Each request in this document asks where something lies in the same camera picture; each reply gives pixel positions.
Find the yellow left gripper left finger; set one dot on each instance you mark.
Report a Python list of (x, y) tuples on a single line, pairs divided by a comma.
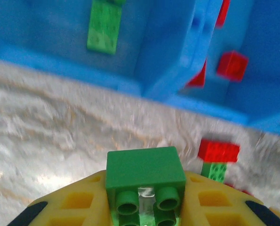
[(76, 202)]

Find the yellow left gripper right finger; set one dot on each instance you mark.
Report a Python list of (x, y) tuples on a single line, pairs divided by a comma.
[(215, 202)]

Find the small green lego brick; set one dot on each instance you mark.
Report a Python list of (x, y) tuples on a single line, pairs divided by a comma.
[(144, 167)]

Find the small red lego cube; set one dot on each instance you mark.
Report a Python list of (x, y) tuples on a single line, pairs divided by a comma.
[(232, 66)]

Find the green two-by-four lego brick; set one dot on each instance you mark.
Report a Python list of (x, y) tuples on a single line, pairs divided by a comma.
[(104, 28)]

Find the long red lego brick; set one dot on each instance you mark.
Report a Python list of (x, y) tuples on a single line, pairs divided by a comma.
[(223, 13)]

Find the red two-by-four lego brick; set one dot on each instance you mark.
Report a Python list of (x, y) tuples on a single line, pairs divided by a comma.
[(218, 150)]

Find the orange lego brick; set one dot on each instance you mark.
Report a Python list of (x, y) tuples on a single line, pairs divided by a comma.
[(277, 213)]

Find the blue three-compartment bin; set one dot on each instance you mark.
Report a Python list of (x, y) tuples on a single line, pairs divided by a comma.
[(48, 35)]

